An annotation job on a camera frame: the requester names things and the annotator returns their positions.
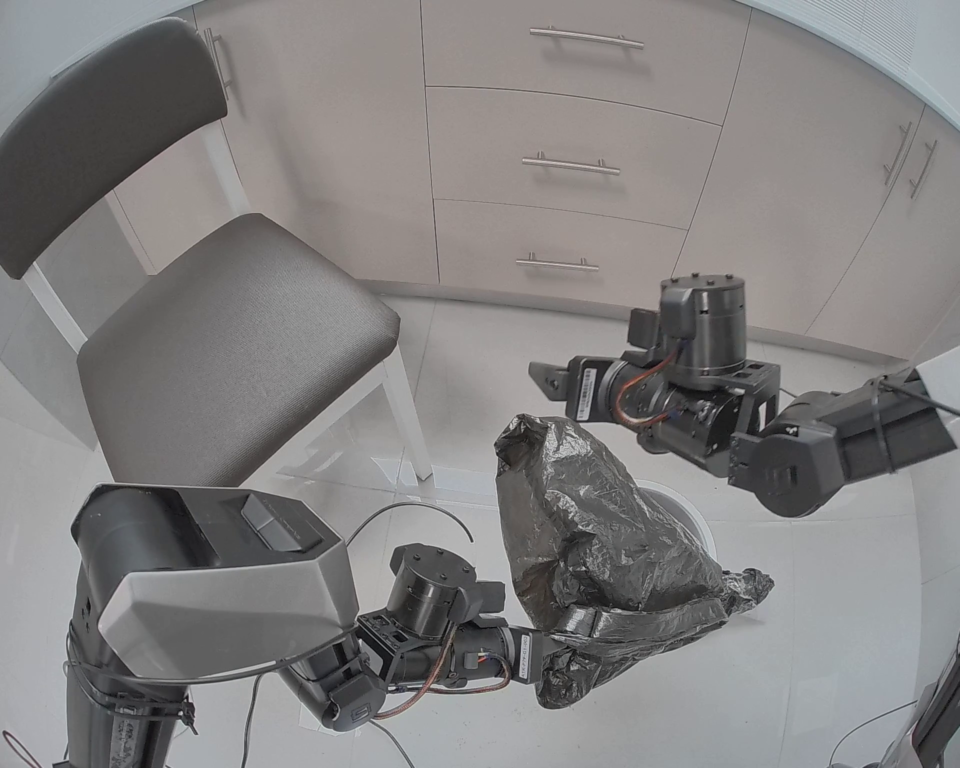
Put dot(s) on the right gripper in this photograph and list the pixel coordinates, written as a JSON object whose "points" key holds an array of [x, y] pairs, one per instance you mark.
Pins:
{"points": [[589, 390]]}

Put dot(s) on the black plastic bag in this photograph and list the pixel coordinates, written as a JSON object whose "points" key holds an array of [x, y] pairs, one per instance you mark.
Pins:
{"points": [[585, 525]]}

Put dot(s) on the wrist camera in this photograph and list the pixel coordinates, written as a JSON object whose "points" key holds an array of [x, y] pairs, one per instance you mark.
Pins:
{"points": [[489, 600], [643, 326]]}

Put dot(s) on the white trash bin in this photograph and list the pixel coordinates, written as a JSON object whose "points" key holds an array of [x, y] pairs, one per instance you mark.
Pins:
{"points": [[694, 525]]}

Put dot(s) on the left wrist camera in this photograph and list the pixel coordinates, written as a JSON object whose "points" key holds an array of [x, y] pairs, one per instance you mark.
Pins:
{"points": [[489, 600]]}

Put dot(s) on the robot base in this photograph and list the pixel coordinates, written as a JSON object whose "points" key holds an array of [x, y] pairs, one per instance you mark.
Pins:
{"points": [[904, 756]]}

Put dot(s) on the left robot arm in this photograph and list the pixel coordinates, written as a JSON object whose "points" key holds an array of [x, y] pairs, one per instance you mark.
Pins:
{"points": [[187, 540]]}

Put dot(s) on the grey chair with white frame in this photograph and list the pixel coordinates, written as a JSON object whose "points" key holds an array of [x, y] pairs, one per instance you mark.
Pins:
{"points": [[240, 337]]}

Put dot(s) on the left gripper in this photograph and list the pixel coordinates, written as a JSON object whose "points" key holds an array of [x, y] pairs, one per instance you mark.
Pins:
{"points": [[534, 660]]}

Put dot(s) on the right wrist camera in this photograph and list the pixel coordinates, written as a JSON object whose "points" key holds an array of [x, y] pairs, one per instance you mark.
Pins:
{"points": [[643, 326]]}

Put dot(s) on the beige cabinet with drawers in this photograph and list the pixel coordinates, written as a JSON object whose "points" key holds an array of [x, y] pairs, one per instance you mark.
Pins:
{"points": [[570, 97]]}

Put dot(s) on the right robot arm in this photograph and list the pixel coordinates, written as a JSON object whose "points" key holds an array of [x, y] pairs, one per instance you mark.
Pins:
{"points": [[802, 457]]}

